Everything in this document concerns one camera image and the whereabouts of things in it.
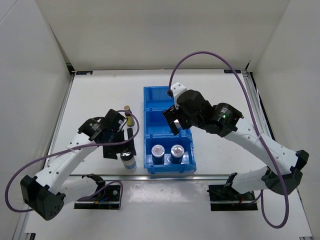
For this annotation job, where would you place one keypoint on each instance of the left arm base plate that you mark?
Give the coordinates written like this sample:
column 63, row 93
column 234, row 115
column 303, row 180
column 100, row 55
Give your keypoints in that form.
column 110, row 198

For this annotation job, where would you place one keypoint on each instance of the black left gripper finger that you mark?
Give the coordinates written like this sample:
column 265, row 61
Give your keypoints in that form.
column 110, row 152
column 130, row 144

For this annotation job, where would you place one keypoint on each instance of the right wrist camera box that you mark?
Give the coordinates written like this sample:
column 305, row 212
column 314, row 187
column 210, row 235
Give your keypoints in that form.
column 175, row 91

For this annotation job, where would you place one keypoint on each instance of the left side aluminium rail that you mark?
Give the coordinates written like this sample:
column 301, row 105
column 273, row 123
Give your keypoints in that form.
column 50, row 100

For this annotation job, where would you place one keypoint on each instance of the blue three-compartment plastic bin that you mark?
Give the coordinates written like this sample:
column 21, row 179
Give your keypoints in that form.
column 157, row 132

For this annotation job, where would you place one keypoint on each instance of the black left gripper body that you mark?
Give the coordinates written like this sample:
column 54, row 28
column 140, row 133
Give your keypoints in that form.
column 117, row 136

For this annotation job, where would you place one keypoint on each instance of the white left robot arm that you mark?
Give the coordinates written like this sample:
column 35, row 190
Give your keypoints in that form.
column 47, row 191

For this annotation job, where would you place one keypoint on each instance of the sauce jar white lid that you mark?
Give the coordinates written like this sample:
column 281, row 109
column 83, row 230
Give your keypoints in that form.
column 177, row 152
column 158, row 154

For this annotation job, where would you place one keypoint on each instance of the yellow label bottle left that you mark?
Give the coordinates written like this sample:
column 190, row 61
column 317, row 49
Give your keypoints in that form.
column 130, row 120

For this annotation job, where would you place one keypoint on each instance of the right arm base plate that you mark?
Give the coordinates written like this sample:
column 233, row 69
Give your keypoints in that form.
column 223, row 200

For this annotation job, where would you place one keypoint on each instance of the right side aluminium rail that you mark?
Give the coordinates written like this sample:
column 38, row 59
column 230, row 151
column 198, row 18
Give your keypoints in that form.
column 257, row 106

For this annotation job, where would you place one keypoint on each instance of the aluminium table edge rail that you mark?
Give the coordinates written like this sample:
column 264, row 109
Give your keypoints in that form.
column 155, row 177

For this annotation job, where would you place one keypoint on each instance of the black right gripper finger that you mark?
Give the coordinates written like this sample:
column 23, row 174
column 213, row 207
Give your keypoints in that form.
column 175, row 128
column 171, row 114

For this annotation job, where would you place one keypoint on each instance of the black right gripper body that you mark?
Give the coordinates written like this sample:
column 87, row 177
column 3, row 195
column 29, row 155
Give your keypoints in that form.
column 189, row 121

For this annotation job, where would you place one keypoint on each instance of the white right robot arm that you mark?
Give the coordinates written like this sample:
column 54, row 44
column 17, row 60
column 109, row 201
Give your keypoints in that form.
column 282, row 172

